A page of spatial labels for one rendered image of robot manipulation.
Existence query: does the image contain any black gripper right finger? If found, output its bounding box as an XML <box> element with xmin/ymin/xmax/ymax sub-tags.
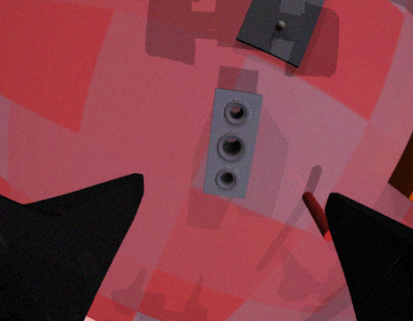
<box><xmin>325</xmin><ymin>193</ymin><xmax>413</xmax><ymax>321</ymax></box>

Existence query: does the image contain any red peg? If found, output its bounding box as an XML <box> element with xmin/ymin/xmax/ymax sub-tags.
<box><xmin>302</xmin><ymin>192</ymin><xmax>332</xmax><ymax>242</ymax></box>

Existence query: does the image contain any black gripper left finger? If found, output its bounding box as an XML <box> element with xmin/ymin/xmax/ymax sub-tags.
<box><xmin>0</xmin><ymin>174</ymin><xmax>145</xmax><ymax>321</ymax></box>

